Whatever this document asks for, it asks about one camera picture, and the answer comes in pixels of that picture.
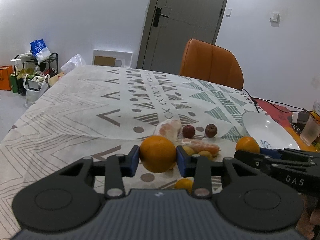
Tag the red orange cartoon mat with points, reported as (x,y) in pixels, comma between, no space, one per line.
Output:
(282,115)

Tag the white wall panel box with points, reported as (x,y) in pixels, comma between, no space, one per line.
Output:
(112,58)

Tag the person's right hand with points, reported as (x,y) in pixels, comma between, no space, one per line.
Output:
(307,222)

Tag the grey door with handle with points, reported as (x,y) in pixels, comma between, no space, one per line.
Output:
(170,24)

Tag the large orange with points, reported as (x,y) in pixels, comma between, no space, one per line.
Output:
(157,154)
(247,144)

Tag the patterned white tablecloth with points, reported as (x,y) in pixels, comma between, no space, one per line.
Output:
(102,111)

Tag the white shopping bag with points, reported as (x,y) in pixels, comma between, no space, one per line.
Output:
(35,87)

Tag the small orange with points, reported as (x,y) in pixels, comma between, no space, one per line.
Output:
(185,184)

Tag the white enamel plate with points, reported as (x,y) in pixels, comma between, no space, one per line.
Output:
(266,132)

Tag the white light switch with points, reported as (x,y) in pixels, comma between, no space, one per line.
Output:
(274,17)

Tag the green-yellow small fruit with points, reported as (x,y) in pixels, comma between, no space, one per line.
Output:
(189,151)
(206,154)

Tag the orange leather chair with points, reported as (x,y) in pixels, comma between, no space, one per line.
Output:
(212,63)

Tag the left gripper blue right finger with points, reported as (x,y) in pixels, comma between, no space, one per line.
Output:
(201,169)

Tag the blue white plastic bag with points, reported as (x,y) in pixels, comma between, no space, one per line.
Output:
(40,51)

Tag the white charger plug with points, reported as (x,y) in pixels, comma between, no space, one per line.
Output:
(299,117)

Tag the red jujube fruit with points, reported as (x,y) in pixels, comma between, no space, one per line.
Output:
(188,131)

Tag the clear plastic bag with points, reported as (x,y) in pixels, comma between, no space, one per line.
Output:
(76,61)

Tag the frosted drinking glass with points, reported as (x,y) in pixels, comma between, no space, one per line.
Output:
(310,131)

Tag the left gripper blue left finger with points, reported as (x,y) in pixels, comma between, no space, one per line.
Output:
(114,168)

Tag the orange box on floor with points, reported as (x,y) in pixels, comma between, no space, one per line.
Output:
(5,72)

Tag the black wire rack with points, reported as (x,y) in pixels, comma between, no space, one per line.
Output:
(27,64)

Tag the peeled pomelo piece large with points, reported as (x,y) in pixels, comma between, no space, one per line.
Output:
(169,129)

